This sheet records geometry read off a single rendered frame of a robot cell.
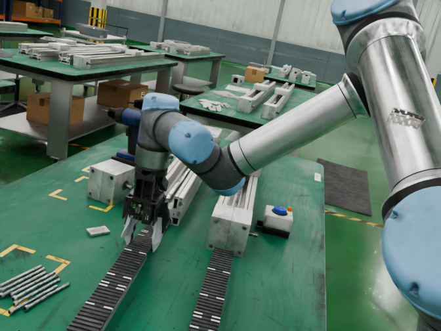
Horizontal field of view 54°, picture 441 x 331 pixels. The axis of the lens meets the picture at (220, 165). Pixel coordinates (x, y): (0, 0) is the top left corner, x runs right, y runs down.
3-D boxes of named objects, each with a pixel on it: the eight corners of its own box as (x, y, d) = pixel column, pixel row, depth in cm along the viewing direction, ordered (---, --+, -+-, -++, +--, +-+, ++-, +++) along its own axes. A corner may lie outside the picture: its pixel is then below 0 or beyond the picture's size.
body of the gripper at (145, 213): (119, 220, 92) (126, 168, 88) (132, 206, 100) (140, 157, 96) (154, 229, 91) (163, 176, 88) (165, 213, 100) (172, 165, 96)
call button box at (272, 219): (288, 239, 124) (293, 219, 122) (255, 231, 125) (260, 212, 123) (287, 227, 132) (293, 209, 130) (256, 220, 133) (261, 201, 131)
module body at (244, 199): (245, 242, 118) (252, 214, 115) (210, 234, 118) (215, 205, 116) (258, 161, 194) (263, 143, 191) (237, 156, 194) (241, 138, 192)
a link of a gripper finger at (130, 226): (109, 249, 96) (123, 216, 93) (119, 238, 102) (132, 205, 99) (122, 255, 96) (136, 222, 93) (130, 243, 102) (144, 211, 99)
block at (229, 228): (252, 261, 109) (260, 227, 106) (204, 249, 110) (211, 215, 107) (254, 244, 117) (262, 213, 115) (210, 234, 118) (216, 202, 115)
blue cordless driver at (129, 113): (142, 179, 146) (151, 117, 140) (90, 164, 150) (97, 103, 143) (151, 173, 153) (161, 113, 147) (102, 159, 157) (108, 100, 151)
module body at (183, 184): (178, 226, 119) (183, 198, 116) (143, 217, 120) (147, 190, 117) (218, 152, 195) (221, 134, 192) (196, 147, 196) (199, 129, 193)
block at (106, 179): (119, 209, 122) (123, 177, 119) (86, 196, 126) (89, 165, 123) (138, 198, 131) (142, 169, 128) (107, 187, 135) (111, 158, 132)
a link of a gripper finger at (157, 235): (146, 261, 96) (142, 223, 93) (153, 249, 102) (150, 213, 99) (159, 262, 96) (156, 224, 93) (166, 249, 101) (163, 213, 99)
